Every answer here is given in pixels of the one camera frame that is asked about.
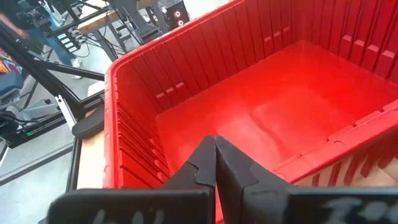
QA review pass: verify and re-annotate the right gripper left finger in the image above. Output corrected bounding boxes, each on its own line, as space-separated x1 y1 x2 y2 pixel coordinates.
46 135 217 224

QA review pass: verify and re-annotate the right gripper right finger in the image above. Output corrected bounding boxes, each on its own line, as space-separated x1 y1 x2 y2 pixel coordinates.
215 135 398 224

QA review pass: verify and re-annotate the red plastic bin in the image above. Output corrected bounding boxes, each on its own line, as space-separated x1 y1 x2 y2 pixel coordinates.
103 0 398 224

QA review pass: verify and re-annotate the black electronics box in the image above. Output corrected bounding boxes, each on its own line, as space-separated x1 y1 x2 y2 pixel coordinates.
0 113 69 149

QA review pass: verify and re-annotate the computer case with red fans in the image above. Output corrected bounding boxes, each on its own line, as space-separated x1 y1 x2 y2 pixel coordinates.
161 0 191 29

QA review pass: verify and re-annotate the black power strip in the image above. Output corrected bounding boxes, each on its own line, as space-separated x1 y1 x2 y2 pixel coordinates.
55 29 80 54

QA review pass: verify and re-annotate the person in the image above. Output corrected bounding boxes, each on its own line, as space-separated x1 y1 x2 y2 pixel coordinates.
0 0 83 80

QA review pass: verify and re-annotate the wooden workbench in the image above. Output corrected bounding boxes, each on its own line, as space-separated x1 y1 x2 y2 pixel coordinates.
76 0 175 60

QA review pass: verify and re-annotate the colourful patterned seat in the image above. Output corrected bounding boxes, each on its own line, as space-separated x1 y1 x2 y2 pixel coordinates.
0 48 30 100

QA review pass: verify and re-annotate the black aluminium frame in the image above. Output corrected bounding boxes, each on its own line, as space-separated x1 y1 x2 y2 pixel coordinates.
0 23 106 192

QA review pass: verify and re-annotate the silver metal bracket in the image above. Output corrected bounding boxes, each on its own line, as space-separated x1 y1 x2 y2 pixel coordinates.
55 95 78 131

